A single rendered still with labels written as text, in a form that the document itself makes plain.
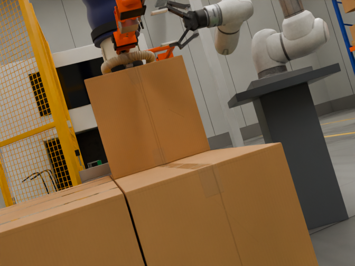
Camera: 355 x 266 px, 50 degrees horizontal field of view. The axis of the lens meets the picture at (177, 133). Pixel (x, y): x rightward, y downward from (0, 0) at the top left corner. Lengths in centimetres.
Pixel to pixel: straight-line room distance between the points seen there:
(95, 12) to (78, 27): 979
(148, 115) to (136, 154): 16
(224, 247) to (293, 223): 18
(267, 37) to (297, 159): 64
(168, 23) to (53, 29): 338
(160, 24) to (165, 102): 1055
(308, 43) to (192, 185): 130
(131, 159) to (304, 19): 110
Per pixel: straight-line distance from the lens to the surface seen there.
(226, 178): 91
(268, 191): 95
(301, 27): 202
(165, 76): 153
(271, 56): 206
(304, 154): 201
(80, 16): 1176
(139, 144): 149
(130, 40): 157
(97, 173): 211
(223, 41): 175
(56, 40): 1149
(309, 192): 204
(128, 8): 124
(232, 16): 165
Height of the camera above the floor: 62
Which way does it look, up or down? 1 degrees up
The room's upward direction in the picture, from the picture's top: 17 degrees counter-clockwise
